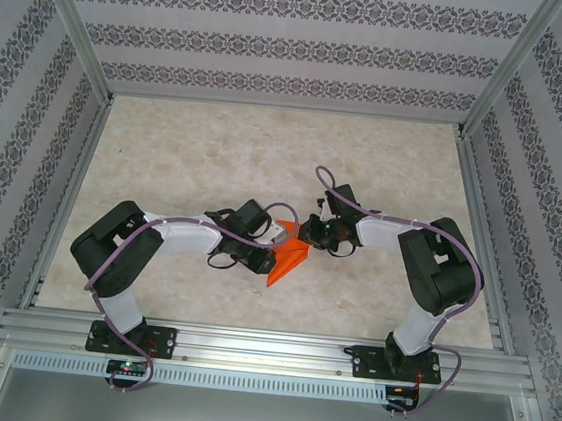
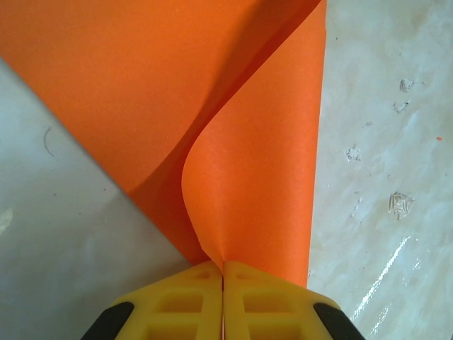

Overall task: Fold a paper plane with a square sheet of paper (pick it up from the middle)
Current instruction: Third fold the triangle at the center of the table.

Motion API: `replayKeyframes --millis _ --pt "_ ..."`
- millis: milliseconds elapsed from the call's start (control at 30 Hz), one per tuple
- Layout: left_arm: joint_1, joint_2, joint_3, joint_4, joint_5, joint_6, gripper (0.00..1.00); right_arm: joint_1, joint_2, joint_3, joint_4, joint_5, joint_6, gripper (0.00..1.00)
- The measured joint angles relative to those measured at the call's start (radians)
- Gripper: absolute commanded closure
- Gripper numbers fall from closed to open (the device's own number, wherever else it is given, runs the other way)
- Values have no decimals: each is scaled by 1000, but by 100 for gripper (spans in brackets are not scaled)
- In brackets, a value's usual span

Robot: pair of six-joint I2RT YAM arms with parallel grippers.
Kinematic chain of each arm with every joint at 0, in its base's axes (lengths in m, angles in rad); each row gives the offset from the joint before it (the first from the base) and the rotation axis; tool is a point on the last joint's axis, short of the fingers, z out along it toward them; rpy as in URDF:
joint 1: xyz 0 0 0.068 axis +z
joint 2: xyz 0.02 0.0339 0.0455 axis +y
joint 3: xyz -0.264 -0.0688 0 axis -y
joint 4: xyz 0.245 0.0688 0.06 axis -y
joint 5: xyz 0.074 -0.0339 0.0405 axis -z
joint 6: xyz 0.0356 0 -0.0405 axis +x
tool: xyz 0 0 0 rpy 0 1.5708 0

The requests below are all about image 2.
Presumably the orange square paper sheet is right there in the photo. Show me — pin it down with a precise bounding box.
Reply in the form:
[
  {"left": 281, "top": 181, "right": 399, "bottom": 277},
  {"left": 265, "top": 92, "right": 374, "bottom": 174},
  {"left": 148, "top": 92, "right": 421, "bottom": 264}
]
[{"left": 0, "top": 0, "right": 328, "bottom": 288}]

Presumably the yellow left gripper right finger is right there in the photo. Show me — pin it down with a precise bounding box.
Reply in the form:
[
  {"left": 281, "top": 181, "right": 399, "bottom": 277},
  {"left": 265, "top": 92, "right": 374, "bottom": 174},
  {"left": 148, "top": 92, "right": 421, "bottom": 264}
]
[{"left": 222, "top": 260, "right": 367, "bottom": 340}]

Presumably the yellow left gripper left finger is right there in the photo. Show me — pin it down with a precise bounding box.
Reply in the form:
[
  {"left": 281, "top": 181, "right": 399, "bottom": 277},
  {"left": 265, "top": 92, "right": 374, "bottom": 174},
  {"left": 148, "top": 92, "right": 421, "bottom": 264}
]
[{"left": 80, "top": 261, "right": 224, "bottom": 340}]

